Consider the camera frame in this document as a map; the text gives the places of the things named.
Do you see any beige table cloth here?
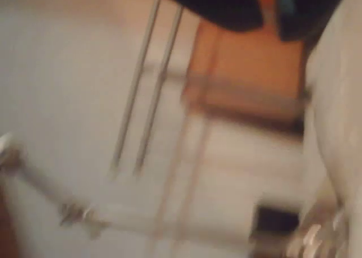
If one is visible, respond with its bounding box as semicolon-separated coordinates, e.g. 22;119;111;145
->
301;0;362;258

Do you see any grey metal drying rack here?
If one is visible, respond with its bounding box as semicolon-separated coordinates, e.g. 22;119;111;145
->
108;0;223;258

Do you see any wooden board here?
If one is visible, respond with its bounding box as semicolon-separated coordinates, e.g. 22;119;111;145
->
182;21;308;123

